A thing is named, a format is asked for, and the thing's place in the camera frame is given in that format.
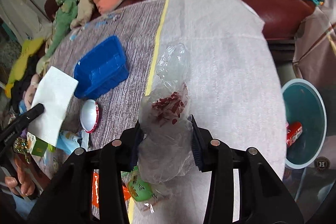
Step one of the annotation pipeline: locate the white paper napkin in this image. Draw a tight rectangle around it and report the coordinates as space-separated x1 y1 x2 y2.
28 67 78 147

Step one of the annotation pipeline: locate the orange snack packet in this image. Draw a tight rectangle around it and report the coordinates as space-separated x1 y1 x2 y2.
92 172 131 208

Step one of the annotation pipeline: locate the red snack can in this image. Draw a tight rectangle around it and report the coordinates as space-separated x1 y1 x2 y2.
286 122 303 147

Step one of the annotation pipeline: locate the blue plastic tray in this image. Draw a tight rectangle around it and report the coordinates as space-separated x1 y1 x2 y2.
73 36 129 100

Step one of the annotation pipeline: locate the clear plastic bag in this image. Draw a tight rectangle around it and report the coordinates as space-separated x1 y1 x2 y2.
138 43 194 184

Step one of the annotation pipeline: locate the light blue trash bin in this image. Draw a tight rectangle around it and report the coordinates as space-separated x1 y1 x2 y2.
282 79 327 169

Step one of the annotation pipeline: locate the person's hand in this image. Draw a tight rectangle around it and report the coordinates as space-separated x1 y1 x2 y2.
5 156 35 196

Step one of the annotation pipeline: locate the white red bowl lid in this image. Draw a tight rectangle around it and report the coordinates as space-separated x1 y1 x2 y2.
80 100 100 134

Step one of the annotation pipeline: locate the yellow plush toy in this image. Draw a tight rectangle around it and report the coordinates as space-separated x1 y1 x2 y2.
5 37 45 98

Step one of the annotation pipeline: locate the green snack packet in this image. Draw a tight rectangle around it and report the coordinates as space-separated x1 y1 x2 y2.
121 166 165 214

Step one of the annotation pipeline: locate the green dinosaur plush toy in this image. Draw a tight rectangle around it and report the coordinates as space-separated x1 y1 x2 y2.
36 0 78 75

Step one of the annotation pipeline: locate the beige bear plush toy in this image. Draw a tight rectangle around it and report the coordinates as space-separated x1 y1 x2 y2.
70 0 95 30

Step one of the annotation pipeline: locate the pink grey patchwork blanket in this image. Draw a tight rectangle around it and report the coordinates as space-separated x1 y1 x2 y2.
283 9 335 221

